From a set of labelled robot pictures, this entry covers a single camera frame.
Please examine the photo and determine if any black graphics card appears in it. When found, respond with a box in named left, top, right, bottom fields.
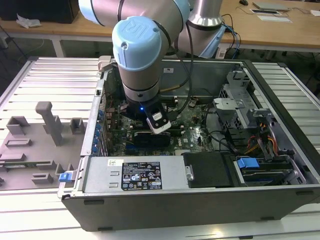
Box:
left=133, top=131, right=172, bottom=150

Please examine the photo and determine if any metal drive cage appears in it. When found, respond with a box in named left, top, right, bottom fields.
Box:
left=213, top=70, right=256, bottom=131

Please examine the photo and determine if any black computer box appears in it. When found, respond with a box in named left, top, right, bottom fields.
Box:
left=0, top=0, right=80, bottom=25

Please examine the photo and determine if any small white box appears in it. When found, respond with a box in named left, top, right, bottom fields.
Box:
left=215, top=46, right=228, bottom=59

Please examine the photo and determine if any grey case handle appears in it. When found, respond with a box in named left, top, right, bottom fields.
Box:
left=98, top=55, right=113, bottom=74

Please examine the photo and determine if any silver power supply with label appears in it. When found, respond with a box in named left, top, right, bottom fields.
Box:
left=81, top=156, right=195, bottom=195

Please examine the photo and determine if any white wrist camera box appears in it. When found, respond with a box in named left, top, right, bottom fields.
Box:
left=145, top=109, right=173, bottom=135

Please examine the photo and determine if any dark grey PC case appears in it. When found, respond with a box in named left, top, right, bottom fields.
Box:
left=56, top=56, right=320, bottom=232

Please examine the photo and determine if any pale blue teach pendant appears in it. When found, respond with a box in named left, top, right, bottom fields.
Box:
left=198, top=26, right=227, bottom=58

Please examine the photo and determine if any hard disk in blue carrier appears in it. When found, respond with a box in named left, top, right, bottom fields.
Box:
left=234, top=156, right=295, bottom=187

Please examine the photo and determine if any blue cable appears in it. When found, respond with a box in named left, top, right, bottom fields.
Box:
left=224, top=23, right=242, bottom=60

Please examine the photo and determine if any black plastic shroud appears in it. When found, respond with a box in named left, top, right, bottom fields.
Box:
left=182, top=151, right=237, bottom=189

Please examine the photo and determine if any long wooden desk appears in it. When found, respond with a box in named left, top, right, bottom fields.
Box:
left=0, top=0, right=320, bottom=53

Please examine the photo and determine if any crumpled white paper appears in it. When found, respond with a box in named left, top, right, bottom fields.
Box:
left=15, top=12, right=42, bottom=29

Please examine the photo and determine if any blue plastic case latch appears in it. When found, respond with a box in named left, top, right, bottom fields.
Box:
left=57, top=171, right=71, bottom=184

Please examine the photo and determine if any green RAM stick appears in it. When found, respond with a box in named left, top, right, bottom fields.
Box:
left=0, top=162, right=52, bottom=168

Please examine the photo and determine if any grey closed laptop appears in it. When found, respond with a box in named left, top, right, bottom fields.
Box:
left=251, top=1, right=291, bottom=12

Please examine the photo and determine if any grey parts rack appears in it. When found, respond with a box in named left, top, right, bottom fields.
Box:
left=0, top=101, right=87, bottom=191

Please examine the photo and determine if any yellow and red wire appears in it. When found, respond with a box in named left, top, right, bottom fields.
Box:
left=246, top=136, right=260, bottom=155

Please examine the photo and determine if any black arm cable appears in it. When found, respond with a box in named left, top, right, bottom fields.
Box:
left=158, top=23, right=197, bottom=122

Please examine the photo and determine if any green motherboard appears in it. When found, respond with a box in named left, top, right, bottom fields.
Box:
left=103, top=98, right=218, bottom=157

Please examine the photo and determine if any orange wire bundle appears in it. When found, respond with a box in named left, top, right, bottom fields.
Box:
left=266, top=133, right=279, bottom=154

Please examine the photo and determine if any dark framed paper sheet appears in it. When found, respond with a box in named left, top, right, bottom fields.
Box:
left=249, top=8, right=283, bottom=15

